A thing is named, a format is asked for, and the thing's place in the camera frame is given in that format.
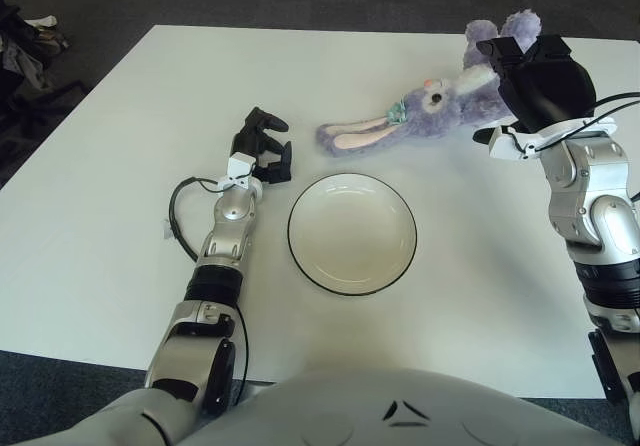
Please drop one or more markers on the black office chair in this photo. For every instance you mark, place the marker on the black office chair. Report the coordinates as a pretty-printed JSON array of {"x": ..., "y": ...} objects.
[{"x": 40, "y": 101}]

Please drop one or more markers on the white crumpled paper item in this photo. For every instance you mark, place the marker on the white crumpled paper item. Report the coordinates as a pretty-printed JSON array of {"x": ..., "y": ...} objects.
[{"x": 45, "y": 20}]

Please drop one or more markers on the white plate with black rim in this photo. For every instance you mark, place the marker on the white plate with black rim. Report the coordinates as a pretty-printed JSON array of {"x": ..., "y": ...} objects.
[{"x": 350, "y": 236}]

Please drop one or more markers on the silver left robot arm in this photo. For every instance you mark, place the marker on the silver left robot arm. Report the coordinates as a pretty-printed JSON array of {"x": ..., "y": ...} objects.
[{"x": 230, "y": 216}]

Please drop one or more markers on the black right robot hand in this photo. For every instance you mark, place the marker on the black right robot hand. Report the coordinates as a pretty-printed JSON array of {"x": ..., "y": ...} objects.
[{"x": 550, "y": 91}]

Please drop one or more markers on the purple plush bunny doll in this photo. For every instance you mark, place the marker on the purple plush bunny doll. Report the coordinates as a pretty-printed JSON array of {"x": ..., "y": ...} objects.
[{"x": 440, "y": 111}]

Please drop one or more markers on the grey robot torso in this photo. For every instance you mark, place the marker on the grey robot torso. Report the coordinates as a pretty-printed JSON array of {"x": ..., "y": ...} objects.
[{"x": 325, "y": 411}]

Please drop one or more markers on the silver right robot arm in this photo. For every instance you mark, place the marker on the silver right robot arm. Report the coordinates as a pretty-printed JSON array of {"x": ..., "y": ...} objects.
[{"x": 590, "y": 201}]

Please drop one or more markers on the dark heap of clothes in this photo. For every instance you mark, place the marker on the dark heap of clothes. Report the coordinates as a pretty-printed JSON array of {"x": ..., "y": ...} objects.
[{"x": 20, "y": 56}]

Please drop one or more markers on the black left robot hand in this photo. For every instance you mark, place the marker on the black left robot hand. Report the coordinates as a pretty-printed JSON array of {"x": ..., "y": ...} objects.
[{"x": 245, "y": 138}]

